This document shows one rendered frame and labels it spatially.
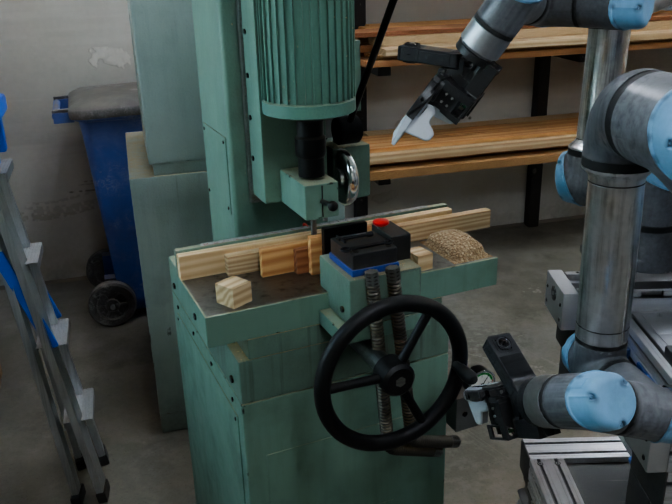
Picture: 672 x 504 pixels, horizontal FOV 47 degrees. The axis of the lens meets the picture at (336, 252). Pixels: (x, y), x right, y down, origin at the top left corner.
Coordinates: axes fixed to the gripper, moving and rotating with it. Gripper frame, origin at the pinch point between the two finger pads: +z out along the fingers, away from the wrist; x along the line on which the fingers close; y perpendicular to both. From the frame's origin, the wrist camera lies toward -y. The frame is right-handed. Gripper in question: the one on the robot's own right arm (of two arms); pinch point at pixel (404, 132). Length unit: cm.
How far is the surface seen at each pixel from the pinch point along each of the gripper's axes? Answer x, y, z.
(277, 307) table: -24.5, 3.3, 30.4
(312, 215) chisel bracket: -7.7, -4.1, 21.6
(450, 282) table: 2.9, 24.0, 19.7
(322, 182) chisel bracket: -5.2, -6.6, 16.1
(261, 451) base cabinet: -29, 17, 56
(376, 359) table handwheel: -23.6, 22.5, 25.4
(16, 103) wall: 114, -170, 157
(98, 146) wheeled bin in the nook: 92, -112, 126
